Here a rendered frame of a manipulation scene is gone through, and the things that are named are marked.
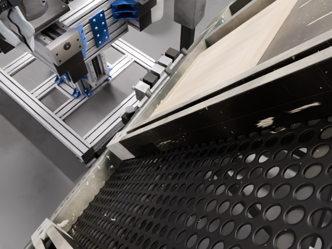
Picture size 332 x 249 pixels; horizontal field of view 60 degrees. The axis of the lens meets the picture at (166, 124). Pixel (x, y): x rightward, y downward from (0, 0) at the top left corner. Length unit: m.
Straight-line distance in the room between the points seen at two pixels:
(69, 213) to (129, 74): 1.32
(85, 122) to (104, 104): 0.17
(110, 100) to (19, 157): 0.73
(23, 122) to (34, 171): 0.41
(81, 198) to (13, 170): 1.24
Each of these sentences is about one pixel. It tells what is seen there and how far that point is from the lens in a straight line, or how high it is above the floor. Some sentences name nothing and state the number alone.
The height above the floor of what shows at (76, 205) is 0.89.
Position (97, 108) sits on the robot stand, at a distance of 1.93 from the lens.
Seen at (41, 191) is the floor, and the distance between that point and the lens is 2.01.
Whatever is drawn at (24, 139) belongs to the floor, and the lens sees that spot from 2.22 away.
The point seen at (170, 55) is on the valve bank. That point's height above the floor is 0.76.
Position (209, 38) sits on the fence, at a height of 0.92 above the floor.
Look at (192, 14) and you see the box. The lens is 1.50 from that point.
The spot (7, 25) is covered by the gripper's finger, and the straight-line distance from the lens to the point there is 0.69.
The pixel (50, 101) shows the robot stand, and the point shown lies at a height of 0.21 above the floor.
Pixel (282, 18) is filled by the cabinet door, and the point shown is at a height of 1.29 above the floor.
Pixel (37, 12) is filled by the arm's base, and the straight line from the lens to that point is 1.25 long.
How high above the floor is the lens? 1.77
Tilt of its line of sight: 59 degrees down
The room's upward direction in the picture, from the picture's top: straight up
